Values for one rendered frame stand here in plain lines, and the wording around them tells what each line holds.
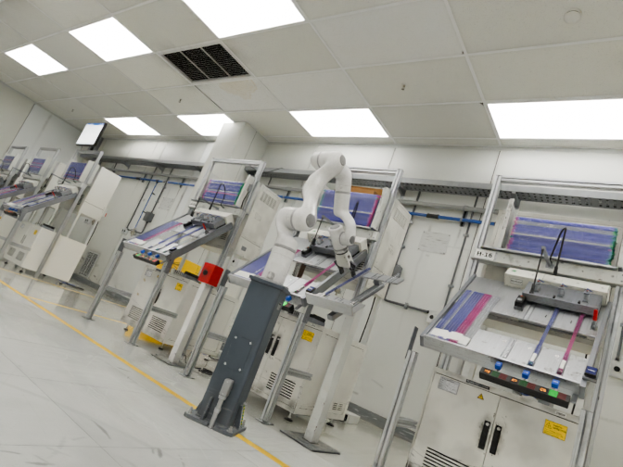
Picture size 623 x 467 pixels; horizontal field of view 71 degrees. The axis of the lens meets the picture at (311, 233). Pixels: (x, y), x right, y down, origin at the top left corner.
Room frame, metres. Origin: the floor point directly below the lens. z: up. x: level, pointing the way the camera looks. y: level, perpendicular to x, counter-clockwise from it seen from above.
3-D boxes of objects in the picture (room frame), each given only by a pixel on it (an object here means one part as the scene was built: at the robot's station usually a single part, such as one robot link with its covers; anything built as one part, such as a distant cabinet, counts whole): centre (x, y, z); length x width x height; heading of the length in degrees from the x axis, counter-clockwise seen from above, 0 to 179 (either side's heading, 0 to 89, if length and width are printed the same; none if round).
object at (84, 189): (6.32, 3.40, 0.95); 1.36 x 0.82 x 1.90; 140
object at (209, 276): (3.44, 0.62, 0.39); 0.24 x 0.24 x 0.78; 50
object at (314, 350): (3.34, -0.23, 0.31); 0.70 x 0.65 x 0.62; 50
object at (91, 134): (6.20, 3.49, 2.10); 0.58 x 0.14 x 0.41; 50
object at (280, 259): (2.22, 0.10, 0.79); 0.19 x 0.19 x 0.18
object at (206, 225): (4.11, 0.99, 0.66); 1.01 x 0.73 x 1.31; 140
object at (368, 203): (3.20, -0.20, 1.52); 0.51 x 0.13 x 0.27; 50
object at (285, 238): (2.24, 0.12, 1.00); 0.19 x 0.12 x 0.24; 45
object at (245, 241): (4.28, 0.87, 0.95); 1.35 x 0.82 x 1.90; 140
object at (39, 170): (7.24, 4.52, 0.95); 1.37 x 0.82 x 1.90; 140
